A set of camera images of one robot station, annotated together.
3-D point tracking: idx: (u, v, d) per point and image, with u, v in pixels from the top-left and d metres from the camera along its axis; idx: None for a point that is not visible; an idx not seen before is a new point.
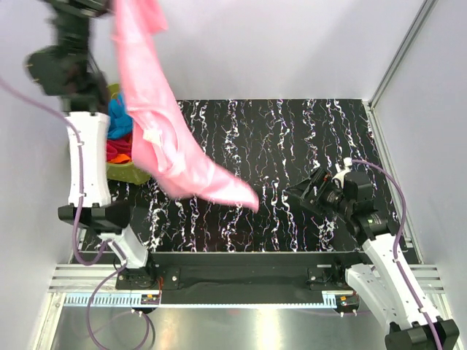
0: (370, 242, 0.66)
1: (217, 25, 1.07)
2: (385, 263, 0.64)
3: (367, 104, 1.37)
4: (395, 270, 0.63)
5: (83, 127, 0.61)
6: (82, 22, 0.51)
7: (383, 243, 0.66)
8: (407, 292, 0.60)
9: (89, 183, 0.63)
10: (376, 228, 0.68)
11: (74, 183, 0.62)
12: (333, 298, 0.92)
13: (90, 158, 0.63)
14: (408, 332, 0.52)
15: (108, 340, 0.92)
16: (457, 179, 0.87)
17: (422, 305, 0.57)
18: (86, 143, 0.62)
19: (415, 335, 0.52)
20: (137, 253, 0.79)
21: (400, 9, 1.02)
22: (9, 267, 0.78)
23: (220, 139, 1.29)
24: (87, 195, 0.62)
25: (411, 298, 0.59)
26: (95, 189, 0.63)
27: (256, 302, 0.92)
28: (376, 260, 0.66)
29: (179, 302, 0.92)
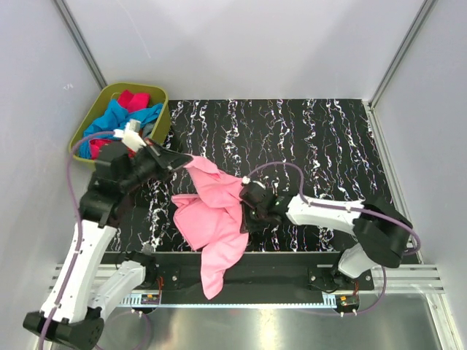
0: (289, 214, 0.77)
1: (217, 25, 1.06)
2: (308, 211, 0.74)
3: (367, 104, 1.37)
4: (317, 208, 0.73)
5: (88, 237, 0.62)
6: (149, 170, 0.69)
7: (295, 205, 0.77)
8: (333, 210, 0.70)
9: (67, 297, 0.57)
10: (284, 203, 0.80)
11: (53, 291, 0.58)
12: (333, 298, 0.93)
13: (81, 268, 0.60)
14: (359, 230, 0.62)
15: (109, 340, 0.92)
16: (458, 181, 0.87)
17: (346, 206, 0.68)
18: (82, 254, 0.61)
19: (363, 226, 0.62)
20: (132, 284, 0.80)
21: (400, 9, 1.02)
22: (10, 267, 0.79)
23: (220, 139, 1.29)
24: (59, 310, 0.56)
25: (338, 211, 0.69)
26: (71, 304, 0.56)
27: (257, 303, 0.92)
28: (306, 217, 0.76)
29: (179, 302, 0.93)
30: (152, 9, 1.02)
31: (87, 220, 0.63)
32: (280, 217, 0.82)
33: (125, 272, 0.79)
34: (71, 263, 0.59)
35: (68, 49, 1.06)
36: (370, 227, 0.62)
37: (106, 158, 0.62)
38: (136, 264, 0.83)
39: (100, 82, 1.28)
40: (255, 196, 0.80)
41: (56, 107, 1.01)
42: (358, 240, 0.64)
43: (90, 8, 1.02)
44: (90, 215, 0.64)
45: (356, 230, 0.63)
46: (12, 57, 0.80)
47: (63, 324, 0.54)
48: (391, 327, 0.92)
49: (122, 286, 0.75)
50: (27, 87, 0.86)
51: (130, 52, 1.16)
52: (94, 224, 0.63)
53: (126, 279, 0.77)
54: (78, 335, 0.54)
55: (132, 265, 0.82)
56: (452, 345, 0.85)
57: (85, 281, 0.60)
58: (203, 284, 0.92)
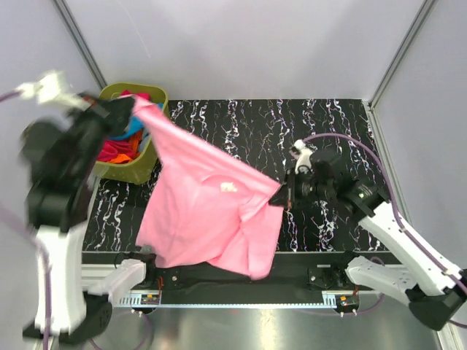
0: (370, 220, 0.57)
1: (217, 25, 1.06)
2: (395, 238, 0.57)
3: (367, 104, 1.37)
4: (407, 240, 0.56)
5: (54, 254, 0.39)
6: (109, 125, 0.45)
7: (385, 213, 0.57)
8: (425, 259, 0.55)
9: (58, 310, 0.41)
10: (369, 202, 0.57)
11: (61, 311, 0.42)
12: (333, 298, 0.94)
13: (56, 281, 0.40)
14: (444, 300, 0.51)
15: (108, 340, 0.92)
16: (457, 181, 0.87)
17: (446, 267, 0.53)
18: (57, 251, 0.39)
19: (452, 301, 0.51)
20: (133, 279, 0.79)
21: (400, 10, 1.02)
22: (9, 266, 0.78)
23: (220, 139, 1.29)
24: (58, 316, 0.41)
25: (432, 265, 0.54)
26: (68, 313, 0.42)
27: (257, 302, 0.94)
28: (379, 232, 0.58)
29: (180, 302, 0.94)
30: (152, 10, 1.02)
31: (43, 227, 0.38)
32: (352, 209, 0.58)
33: (127, 267, 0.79)
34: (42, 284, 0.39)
35: (68, 49, 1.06)
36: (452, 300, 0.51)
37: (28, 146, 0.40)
38: (134, 261, 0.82)
39: (101, 82, 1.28)
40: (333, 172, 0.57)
41: (56, 107, 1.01)
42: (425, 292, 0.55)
43: (90, 7, 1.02)
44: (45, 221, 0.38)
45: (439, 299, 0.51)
46: (12, 57, 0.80)
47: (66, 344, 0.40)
48: (392, 327, 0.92)
49: (126, 277, 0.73)
50: (27, 87, 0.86)
51: (130, 52, 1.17)
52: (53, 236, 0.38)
53: (128, 272, 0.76)
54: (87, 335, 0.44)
55: (130, 262, 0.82)
56: (452, 345, 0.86)
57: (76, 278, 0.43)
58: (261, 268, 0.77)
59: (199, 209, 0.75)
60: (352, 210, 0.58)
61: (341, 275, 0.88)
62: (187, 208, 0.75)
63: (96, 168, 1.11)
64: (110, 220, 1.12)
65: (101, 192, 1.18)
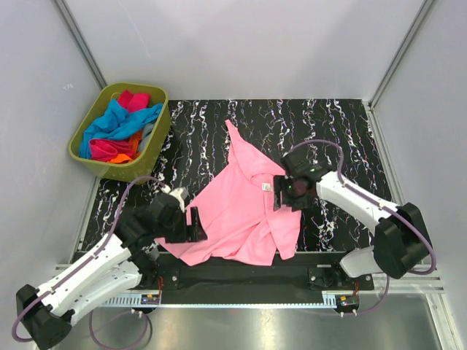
0: (319, 184, 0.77)
1: (217, 25, 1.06)
2: (338, 191, 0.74)
3: (367, 104, 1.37)
4: (349, 192, 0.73)
5: (108, 252, 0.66)
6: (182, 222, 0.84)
7: (329, 179, 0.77)
8: (363, 201, 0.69)
9: (63, 288, 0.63)
10: (320, 173, 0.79)
11: (66, 288, 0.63)
12: (333, 298, 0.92)
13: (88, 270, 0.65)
14: (381, 229, 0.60)
15: (109, 338, 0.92)
16: (457, 181, 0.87)
17: (379, 203, 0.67)
18: (98, 259, 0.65)
19: (388, 228, 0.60)
20: (122, 289, 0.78)
21: (401, 9, 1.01)
22: (10, 267, 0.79)
23: (220, 139, 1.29)
24: (52, 295, 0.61)
25: (369, 205, 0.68)
26: (62, 297, 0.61)
27: (257, 302, 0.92)
28: (331, 194, 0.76)
29: (179, 302, 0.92)
30: (152, 10, 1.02)
31: (115, 238, 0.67)
32: (308, 183, 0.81)
33: (118, 276, 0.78)
34: (85, 262, 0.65)
35: (68, 49, 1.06)
36: (395, 230, 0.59)
37: (163, 200, 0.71)
38: (133, 269, 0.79)
39: (100, 82, 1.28)
40: (293, 161, 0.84)
41: (56, 108, 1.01)
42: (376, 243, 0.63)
43: (90, 8, 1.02)
44: (122, 237, 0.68)
45: (379, 227, 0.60)
46: (11, 57, 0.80)
47: (44, 311, 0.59)
48: (392, 327, 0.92)
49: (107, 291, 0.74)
50: (27, 88, 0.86)
51: (130, 52, 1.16)
52: (119, 243, 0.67)
53: (114, 284, 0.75)
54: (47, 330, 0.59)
55: (130, 267, 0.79)
56: (452, 345, 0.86)
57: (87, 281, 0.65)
58: (279, 244, 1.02)
59: (243, 197, 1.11)
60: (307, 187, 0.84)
61: (341, 275, 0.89)
62: (231, 195, 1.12)
63: (95, 168, 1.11)
64: (110, 221, 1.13)
65: (101, 192, 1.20)
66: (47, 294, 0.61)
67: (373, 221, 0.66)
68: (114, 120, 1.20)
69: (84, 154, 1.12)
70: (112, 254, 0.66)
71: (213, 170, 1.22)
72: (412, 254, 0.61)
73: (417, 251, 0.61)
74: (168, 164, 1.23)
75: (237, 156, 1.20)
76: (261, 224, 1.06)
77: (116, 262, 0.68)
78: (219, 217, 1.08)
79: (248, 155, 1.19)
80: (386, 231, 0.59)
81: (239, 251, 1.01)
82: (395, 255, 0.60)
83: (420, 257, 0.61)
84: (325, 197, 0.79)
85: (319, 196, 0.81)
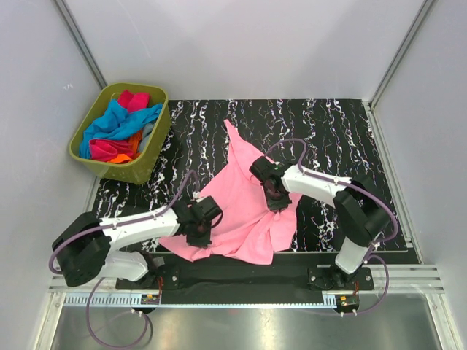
0: (284, 179, 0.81)
1: (217, 25, 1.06)
2: (300, 179, 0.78)
3: (367, 104, 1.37)
4: (309, 177, 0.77)
5: (163, 219, 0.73)
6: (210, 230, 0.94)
7: (290, 172, 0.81)
8: (322, 182, 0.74)
9: (122, 230, 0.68)
10: (283, 169, 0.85)
11: (125, 230, 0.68)
12: (333, 298, 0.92)
13: (143, 226, 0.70)
14: (339, 201, 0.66)
15: (109, 338, 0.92)
16: (457, 181, 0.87)
17: (333, 179, 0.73)
18: (155, 221, 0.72)
19: (345, 199, 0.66)
20: (126, 275, 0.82)
21: (401, 9, 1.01)
22: (9, 267, 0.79)
23: (220, 139, 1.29)
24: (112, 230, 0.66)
25: (326, 183, 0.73)
26: (120, 235, 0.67)
27: (257, 302, 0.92)
28: (296, 184, 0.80)
29: (179, 302, 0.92)
30: (152, 10, 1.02)
31: (171, 212, 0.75)
32: (275, 181, 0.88)
33: (134, 259, 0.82)
34: (143, 217, 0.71)
35: (68, 49, 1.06)
36: (349, 200, 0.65)
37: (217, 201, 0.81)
38: (144, 262, 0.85)
39: (100, 82, 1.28)
40: (259, 166, 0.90)
41: (56, 108, 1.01)
42: (340, 216, 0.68)
43: (90, 8, 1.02)
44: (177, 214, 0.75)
45: (337, 200, 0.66)
46: (12, 57, 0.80)
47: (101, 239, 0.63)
48: (392, 327, 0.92)
49: (125, 266, 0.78)
50: (27, 87, 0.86)
51: (130, 52, 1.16)
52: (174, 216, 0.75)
53: (130, 263, 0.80)
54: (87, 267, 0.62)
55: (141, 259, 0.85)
56: (452, 345, 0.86)
57: (139, 235, 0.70)
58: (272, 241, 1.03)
59: (241, 195, 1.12)
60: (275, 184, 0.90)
61: (341, 276, 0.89)
62: (230, 194, 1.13)
63: (95, 168, 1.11)
64: None
65: (101, 192, 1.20)
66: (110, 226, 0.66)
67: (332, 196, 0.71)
68: (114, 120, 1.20)
69: (84, 155, 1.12)
70: (167, 222, 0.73)
71: (213, 170, 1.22)
72: (374, 219, 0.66)
73: (379, 216, 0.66)
74: (168, 164, 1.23)
75: (236, 155, 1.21)
76: (260, 223, 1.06)
77: (163, 231, 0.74)
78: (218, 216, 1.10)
79: (246, 154, 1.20)
80: (344, 202, 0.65)
81: (239, 250, 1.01)
82: (361, 224, 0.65)
83: (383, 222, 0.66)
84: (292, 190, 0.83)
85: (286, 189, 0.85)
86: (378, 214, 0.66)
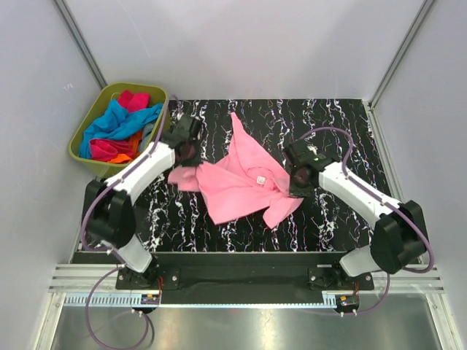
0: (322, 174, 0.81)
1: (217, 25, 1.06)
2: (341, 183, 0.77)
3: (367, 104, 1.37)
4: (352, 185, 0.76)
5: (159, 154, 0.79)
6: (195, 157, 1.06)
7: (333, 170, 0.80)
8: (367, 197, 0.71)
9: (131, 177, 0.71)
10: (323, 162, 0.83)
11: (133, 176, 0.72)
12: (333, 298, 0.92)
13: (145, 166, 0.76)
14: (381, 224, 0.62)
15: (109, 339, 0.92)
16: (457, 180, 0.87)
17: (381, 199, 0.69)
18: (152, 157, 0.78)
19: (388, 224, 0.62)
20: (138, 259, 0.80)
21: (401, 10, 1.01)
22: (10, 267, 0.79)
23: (220, 139, 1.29)
24: (122, 184, 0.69)
25: (372, 200, 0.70)
26: (132, 182, 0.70)
27: (257, 302, 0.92)
28: (335, 186, 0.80)
29: (179, 302, 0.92)
30: (152, 10, 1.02)
31: (161, 144, 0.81)
32: (309, 173, 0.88)
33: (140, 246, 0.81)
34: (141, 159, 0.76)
35: (68, 49, 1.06)
36: (392, 226, 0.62)
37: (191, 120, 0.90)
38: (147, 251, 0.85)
39: (101, 82, 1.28)
40: (296, 151, 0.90)
41: (56, 108, 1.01)
42: (377, 238, 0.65)
43: (90, 8, 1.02)
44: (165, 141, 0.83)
45: (379, 224, 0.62)
46: (12, 57, 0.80)
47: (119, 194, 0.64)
48: (392, 327, 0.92)
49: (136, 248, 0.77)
50: (27, 87, 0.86)
51: (130, 52, 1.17)
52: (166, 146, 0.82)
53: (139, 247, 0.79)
54: (122, 225, 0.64)
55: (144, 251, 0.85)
56: (452, 345, 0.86)
57: (146, 176, 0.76)
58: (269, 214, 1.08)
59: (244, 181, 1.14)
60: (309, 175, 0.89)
61: (340, 275, 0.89)
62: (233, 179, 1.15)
63: (96, 168, 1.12)
64: None
65: None
66: (120, 181, 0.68)
67: (373, 216, 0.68)
68: (115, 120, 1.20)
69: (84, 154, 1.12)
70: (162, 154, 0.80)
71: None
72: (411, 250, 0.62)
73: (416, 249, 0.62)
74: None
75: (238, 148, 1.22)
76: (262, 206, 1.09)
77: (162, 166, 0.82)
78: (222, 176, 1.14)
79: (249, 144, 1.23)
80: (385, 226, 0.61)
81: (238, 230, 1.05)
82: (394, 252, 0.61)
83: (419, 255, 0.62)
84: (326, 187, 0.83)
85: (321, 186, 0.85)
86: (415, 247, 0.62)
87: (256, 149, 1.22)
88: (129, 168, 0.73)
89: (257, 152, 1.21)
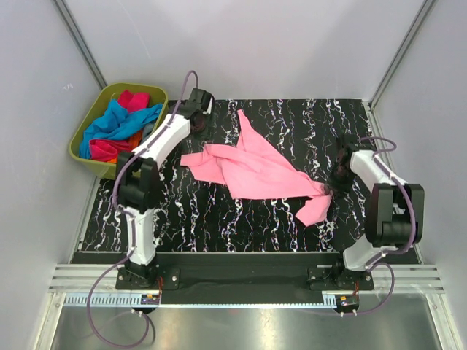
0: (354, 153, 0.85)
1: (217, 25, 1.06)
2: (366, 160, 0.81)
3: (367, 104, 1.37)
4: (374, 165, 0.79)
5: (177, 125, 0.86)
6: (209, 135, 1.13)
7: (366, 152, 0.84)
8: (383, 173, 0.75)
9: (155, 147, 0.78)
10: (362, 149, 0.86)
11: (157, 146, 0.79)
12: (333, 298, 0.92)
13: (166, 137, 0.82)
14: (377, 185, 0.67)
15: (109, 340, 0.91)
16: (458, 180, 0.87)
17: (392, 175, 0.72)
18: (172, 129, 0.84)
19: (383, 187, 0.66)
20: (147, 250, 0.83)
21: (401, 10, 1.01)
22: (10, 266, 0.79)
23: (220, 139, 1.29)
24: (149, 152, 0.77)
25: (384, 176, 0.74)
26: (156, 151, 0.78)
27: (257, 302, 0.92)
28: (360, 164, 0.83)
29: (179, 302, 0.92)
30: (152, 10, 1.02)
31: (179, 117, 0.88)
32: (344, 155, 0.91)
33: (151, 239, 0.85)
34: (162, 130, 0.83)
35: (68, 49, 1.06)
36: (388, 195, 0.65)
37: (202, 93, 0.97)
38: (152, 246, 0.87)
39: (101, 82, 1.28)
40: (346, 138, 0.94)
41: (56, 108, 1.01)
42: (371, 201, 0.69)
43: (90, 8, 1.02)
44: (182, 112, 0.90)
45: (376, 184, 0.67)
46: (12, 57, 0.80)
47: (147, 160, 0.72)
48: (392, 327, 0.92)
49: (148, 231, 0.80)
50: (27, 88, 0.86)
51: (130, 52, 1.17)
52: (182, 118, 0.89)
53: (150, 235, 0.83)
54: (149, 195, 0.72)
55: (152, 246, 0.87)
56: (452, 345, 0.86)
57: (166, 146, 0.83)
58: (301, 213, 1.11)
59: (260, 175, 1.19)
60: (344, 157, 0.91)
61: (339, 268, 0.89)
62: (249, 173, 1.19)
63: (95, 168, 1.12)
64: (110, 221, 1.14)
65: (101, 192, 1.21)
66: (145, 150, 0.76)
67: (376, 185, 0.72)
68: (114, 120, 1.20)
69: (84, 155, 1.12)
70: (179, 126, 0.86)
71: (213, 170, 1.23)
72: (398, 227, 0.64)
73: (403, 229, 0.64)
74: (168, 164, 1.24)
75: (245, 144, 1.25)
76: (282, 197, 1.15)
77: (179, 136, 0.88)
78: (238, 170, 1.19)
79: (257, 141, 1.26)
80: (380, 189, 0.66)
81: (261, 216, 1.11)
82: (379, 218, 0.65)
83: (403, 235, 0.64)
84: (354, 168, 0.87)
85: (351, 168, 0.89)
86: (401, 227, 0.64)
87: (264, 145, 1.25)
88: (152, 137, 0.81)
89: (265, 147, 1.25)
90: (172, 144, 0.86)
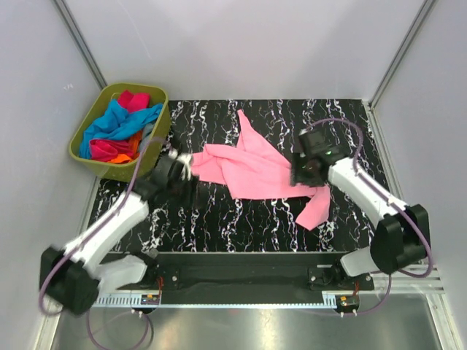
0: (331, 168, 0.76)
1: (217, 25, 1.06)
2: (350, 179, 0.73)
3: (367, 104, 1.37)
4: (360, 181, 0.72)
5: (128, 211, 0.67)
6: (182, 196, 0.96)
7: (343, 165, 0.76)
8: (373, 195, 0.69)
9: (91, 244, 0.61)
10: (336, 156, 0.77)
11: (95, 243, 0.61)
12: (333, 298, 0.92)
13: (110, 229, 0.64)
14: (383, 224, 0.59)
15: (108, 340, 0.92)
16: (458, 180, 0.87)
17: (389, 198, 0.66)
18: (120, 216, 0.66)
19: (390, 224, 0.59)
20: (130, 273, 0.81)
21: (400, 10, 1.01)
22: (10, 266, 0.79)
23: (220, 139, 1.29)
24: (81, 251, 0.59)
25: (378, 199, 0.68)
26: (92, 251, 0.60)
27: (257, 302, 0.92)
28: (344, 181, 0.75)
29: (179, 302, 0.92)
30: (152, 10, 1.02)
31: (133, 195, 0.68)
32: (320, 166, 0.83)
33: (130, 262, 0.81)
34: (106, 220, 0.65)
35: (68, 49, 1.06)
36: (398, 229, 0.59)
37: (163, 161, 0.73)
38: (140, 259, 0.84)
39: (101, 82, 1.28)
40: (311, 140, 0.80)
41: (57, 108, 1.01)
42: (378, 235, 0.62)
43: (90, 8, 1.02)
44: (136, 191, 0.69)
45: (381, 222, 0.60)
46: (12, 57, 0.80)
47: (75, 266, 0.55)
48: (392, 328, 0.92)
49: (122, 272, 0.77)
50: (27, 88, 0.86)
51: (130, 52, 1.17)
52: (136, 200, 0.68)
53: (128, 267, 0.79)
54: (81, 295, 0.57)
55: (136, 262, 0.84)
56: (452, 345, 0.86)
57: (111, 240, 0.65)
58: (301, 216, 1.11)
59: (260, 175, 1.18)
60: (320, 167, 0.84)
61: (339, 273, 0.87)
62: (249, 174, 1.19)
63: (95, 168, 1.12)
64: None
65: (101, 192, 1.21)
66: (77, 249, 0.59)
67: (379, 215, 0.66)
68: (115, 120, 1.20)
69: (84, 155, 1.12)
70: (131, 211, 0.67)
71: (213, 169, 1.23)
72: (411, 254, 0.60)
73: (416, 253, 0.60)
74: None
75: (245, 144, 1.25)
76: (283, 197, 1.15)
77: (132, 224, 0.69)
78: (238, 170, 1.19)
79: (257, 141, 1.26)
80: (387, 226, 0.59)
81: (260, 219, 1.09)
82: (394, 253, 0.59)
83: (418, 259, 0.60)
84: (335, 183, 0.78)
85: (329, 183, 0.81)
86: (414, 251, 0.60)
87: (264, 144, 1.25)
88: (93, 227, 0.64)
89: (265, 147, 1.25)
90: (120, 234, 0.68)
